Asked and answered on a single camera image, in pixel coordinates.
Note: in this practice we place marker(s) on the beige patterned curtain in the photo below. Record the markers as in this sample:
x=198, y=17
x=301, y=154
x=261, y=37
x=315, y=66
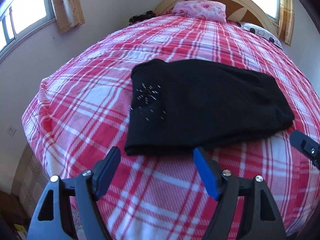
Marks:
x=67, y=5
x=286, y=12

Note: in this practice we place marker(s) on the yellow box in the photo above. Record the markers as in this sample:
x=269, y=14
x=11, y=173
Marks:
x=21, y=228

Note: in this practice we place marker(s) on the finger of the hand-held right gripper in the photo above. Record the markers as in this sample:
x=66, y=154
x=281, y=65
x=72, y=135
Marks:
x=300, y=140

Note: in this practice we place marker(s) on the red plaid bedspread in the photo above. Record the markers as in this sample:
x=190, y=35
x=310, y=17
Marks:
x=100, y=105

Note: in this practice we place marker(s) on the patterned bed base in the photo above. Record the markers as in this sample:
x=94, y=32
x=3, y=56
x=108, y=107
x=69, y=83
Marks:
x=32, y=175

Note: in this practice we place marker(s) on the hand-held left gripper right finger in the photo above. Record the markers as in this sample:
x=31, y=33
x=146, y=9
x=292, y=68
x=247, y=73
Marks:
x=206, y=173

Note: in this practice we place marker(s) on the white pillow with dark dots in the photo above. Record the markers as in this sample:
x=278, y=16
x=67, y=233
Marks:
x=260, y=31

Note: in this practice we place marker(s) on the black pants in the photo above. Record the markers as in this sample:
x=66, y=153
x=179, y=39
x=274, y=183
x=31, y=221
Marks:
x=200, y=100

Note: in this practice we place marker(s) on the pink floral pillow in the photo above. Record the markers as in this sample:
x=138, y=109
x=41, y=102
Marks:
x=200, y=8

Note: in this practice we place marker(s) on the white wall socket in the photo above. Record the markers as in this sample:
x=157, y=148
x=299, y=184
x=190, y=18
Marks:
x=11, y=130

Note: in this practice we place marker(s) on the dark cloth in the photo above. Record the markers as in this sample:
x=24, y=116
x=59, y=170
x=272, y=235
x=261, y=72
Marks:
x=141, y=17

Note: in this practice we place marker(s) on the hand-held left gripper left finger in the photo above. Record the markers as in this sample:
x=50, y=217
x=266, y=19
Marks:
x=110, y=172

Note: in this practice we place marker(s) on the large sliding window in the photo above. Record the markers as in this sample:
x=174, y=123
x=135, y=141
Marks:
x=27, y=12

